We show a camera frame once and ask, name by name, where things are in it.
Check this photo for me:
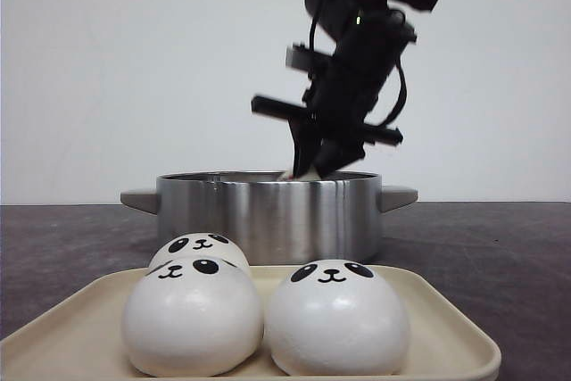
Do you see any beige rectangular tray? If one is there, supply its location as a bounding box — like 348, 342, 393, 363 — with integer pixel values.
0, 263, 503, 381

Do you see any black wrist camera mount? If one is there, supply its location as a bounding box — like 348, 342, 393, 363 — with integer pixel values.
285, 44, 331, 76

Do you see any stainless steel steamer pot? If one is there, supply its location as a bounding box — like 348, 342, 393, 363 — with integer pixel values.
120, 171, 418, 265

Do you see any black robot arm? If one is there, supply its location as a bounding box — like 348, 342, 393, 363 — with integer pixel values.
252, 0, 438, 180

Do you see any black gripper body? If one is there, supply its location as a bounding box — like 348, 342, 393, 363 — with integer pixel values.
250, 10, 419, 150

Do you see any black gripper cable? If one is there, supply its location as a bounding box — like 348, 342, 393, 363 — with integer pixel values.
378, 53, 410, 130

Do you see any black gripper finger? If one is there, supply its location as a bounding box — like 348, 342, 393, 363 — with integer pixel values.
288, 120, 322, 176
314, 140, 365, 175

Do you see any panda bun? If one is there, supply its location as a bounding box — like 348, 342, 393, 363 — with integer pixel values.
147, 232, 252, 276
265, 260, 410, 376
277, 166, 321, 181
121, 255, 264, 377

